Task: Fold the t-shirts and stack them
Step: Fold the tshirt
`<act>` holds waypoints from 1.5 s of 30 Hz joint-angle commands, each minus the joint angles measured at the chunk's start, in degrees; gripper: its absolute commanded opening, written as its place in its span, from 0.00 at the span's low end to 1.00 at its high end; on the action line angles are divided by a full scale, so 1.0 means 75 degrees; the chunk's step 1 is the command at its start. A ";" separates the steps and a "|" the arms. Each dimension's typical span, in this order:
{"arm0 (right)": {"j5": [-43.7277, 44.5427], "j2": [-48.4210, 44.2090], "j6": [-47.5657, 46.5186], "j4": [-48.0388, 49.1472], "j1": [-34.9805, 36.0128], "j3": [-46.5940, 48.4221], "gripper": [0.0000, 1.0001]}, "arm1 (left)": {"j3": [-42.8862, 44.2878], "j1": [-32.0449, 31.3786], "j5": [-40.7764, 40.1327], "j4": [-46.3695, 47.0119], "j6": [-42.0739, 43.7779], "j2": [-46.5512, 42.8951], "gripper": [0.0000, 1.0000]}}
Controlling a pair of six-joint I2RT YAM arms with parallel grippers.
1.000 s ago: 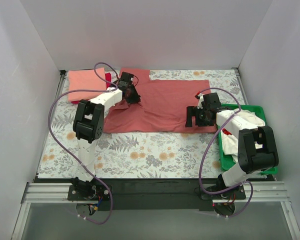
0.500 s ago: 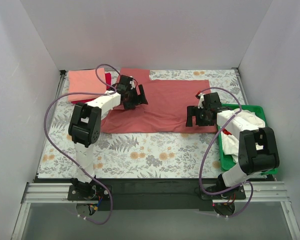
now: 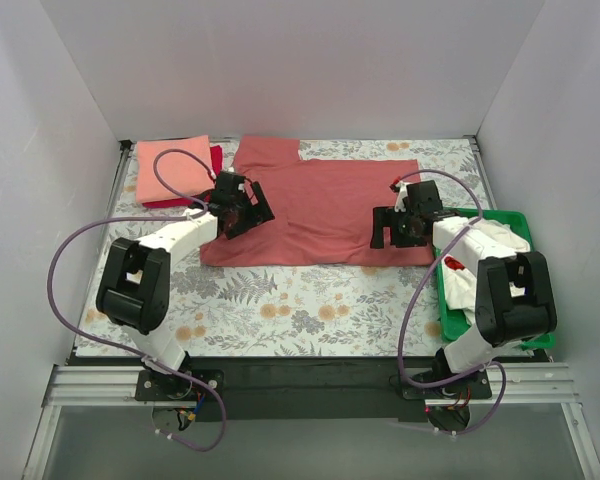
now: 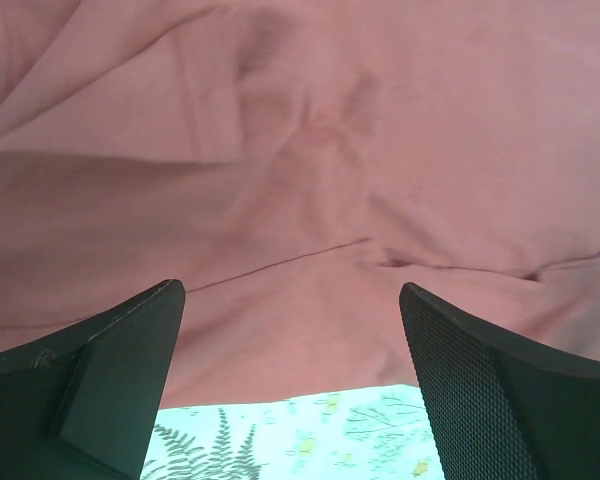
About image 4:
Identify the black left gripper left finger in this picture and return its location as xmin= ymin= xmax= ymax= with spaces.
xmin=0 ymin=280 xmax=186 ymax=480

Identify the floral patterned table mat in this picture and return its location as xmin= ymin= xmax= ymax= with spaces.
xmin=141 ymin=385 xmax=444 ymax=480

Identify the dusty rose t shirt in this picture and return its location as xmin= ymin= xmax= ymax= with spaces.
xmin=0 ymin=1 xmax=600 ymax=406

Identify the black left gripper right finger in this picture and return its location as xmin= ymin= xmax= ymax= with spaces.
xmin=399 ymin=283 xmax=600 ymax=480

